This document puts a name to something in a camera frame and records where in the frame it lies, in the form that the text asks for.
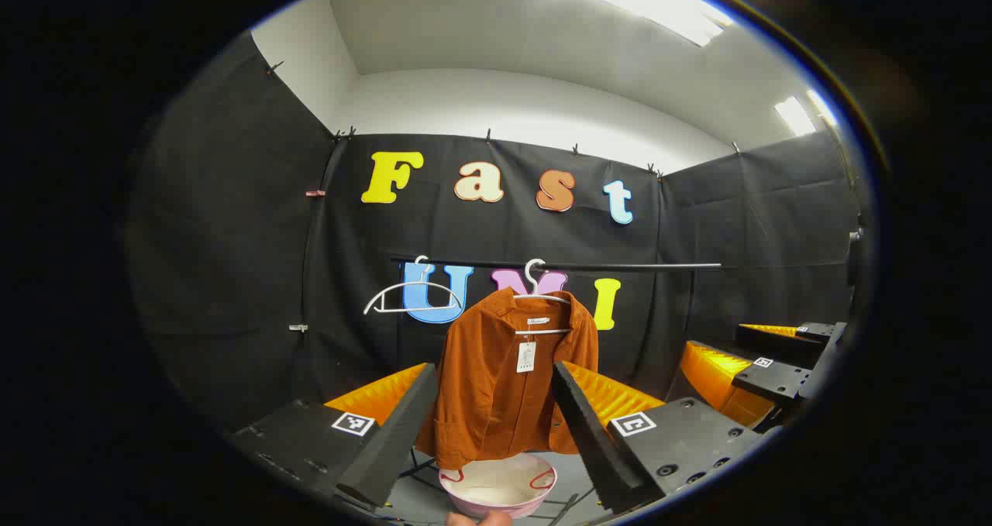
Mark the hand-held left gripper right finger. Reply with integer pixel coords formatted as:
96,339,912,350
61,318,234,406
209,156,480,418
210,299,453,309
551,360,765,515

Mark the white plastic hanger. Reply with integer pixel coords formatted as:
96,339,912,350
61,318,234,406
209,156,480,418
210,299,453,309
511,258,574,337
363,256,464,315

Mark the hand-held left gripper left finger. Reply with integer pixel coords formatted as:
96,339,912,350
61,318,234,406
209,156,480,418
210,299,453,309
229,363,439,510

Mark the small ceiling light panel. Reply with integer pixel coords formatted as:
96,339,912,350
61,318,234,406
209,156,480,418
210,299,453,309
774,96,818,137

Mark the black backdrop cloth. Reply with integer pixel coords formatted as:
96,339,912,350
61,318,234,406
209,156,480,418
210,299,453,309
128,30,865,465

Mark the pink white laundry hamper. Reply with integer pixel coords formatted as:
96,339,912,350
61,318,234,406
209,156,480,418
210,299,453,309
439,452,559,521

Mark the orange corduroy jacket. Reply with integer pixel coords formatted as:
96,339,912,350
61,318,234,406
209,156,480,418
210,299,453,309
416,286,600,470

